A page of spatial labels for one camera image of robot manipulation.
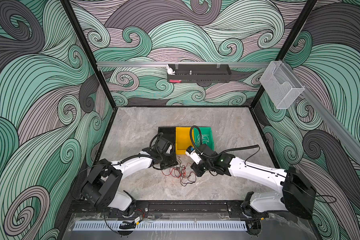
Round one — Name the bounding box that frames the white wire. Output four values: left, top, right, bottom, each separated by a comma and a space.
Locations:
196, 133, 212, 145

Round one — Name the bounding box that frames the black corner frame post right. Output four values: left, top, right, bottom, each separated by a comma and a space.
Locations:
250, 1, 317, 111

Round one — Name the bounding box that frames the yellow storage bin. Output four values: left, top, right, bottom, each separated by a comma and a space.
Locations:
175, 127, 193, 155

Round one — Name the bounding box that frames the green storage bin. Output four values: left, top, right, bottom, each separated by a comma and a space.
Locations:
192, 127, 215, 150

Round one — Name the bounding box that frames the black corner frame post left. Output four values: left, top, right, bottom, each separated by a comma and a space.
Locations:
61, 0, 117, 111

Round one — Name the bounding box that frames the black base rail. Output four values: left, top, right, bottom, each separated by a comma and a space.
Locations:
70, 200, 298, 220

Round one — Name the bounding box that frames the black corner frame post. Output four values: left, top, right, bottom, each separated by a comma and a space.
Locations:
61, 0, 117, 111
250, 1, 317, 111

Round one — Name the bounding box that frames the black wall shelf tray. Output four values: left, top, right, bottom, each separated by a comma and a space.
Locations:
167, 65, 232, 84

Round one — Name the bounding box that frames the clear plastic wall holder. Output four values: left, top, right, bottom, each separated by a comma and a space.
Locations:
260, 61, 305, 110

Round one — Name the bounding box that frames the red black wire bundle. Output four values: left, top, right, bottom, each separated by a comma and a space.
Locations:
161, 157, 198, 187

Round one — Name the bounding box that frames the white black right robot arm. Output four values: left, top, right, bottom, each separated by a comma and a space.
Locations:
186, 151, 317, 220

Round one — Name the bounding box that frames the black storage bin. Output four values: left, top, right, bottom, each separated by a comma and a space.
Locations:
158, 127, 176, 154

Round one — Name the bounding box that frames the white slotted cable duct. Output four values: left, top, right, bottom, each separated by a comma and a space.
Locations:
73, 220, 247, 232

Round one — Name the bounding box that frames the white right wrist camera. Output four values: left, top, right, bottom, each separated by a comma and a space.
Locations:
186, 146, 202, 165

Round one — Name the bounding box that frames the white rabbit figurine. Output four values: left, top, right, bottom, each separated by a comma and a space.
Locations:
166, 65, 176, 75

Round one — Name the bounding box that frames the aluminium wall rail back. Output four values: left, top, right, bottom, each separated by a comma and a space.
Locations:
96, 61, 271, 68

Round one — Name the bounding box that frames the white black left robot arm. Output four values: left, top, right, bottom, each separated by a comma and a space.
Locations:
81, 148, 177, 215

